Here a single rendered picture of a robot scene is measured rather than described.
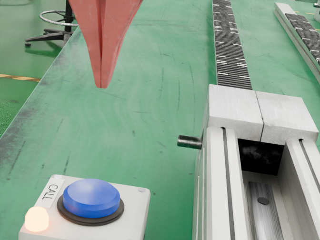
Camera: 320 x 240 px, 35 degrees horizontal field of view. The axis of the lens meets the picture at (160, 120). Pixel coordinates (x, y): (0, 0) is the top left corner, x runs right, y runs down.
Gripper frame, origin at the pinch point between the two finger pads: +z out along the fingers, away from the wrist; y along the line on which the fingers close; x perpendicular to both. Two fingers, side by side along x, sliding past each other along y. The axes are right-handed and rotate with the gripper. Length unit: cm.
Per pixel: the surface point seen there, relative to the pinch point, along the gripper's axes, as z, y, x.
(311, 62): 15, 30, 69
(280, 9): 13, 30, 117
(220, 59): 12, 11, 53
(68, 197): 9.0, -1.6, -1.0
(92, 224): 10.0, 0.4, -2.1
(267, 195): 10.5, 13.3, 6.1
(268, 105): 6.6, 13.8, 17.2
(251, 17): 16, 22, 114
